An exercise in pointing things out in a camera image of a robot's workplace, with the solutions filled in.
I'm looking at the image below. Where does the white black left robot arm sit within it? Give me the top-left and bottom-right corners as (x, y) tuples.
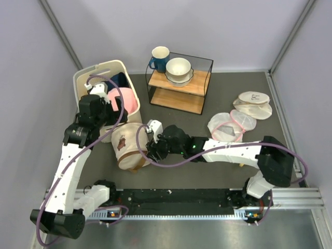
(30, 93), (127, 246)

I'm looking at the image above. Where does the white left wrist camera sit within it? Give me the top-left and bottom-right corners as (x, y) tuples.
(85, 82), (110, 104)

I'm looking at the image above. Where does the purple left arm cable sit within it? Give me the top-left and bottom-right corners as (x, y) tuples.
(35, 74), (129, 246)

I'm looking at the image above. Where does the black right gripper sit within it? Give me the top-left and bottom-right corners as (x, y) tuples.
(147, 130), (185, 163)

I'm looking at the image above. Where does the grey slotted cable duct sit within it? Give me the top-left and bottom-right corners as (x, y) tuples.
(87, 209), (261, 222)

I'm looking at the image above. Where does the white scalloped plate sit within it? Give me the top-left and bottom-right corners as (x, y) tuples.
(165, 68), (194, 87)

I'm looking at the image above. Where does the blue ceramic mug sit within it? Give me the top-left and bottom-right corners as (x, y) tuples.
(149, 46), (170, 73)

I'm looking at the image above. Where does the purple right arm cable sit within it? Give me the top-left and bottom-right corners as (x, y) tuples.
(136, 123), (309, 226)

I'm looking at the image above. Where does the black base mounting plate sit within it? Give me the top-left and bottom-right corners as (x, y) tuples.
(103, 189), (270, 215)

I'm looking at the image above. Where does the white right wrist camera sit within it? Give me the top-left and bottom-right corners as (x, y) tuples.
(146, 119), (163, 143)

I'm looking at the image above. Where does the cream plastic laundry basket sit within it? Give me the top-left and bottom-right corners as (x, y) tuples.
(73, 60), (143, 144)

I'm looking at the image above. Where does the pink trimmed mesh bag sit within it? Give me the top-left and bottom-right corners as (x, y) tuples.
(207, 109), (257, 143)

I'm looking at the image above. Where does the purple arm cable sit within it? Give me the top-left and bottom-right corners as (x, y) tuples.
(35, 74), (129, 246)
(136, 123), (309, 226)

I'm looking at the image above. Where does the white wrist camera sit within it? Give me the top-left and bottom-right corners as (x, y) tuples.
(146, 119), (163, 143)
(85, 82), (110, 104)

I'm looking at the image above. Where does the cream mesh laundry bag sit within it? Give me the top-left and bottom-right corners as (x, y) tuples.
(233, 91), (272, 120)

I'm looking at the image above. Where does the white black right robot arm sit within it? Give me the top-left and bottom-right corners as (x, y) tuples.
(146, 124), (294, 208)

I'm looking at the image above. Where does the navy blue bra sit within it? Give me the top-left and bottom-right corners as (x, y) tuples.
(110, 72), (129, 88)

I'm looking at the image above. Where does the pink bra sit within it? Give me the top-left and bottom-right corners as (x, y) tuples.
(107, 88), (138, 115)

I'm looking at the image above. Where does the white ceramic bowl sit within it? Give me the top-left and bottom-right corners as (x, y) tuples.
(166, 58), (191, 77)

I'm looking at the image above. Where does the black wire wooden shelf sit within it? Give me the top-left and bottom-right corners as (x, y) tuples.
(145, 52), (214, 115)

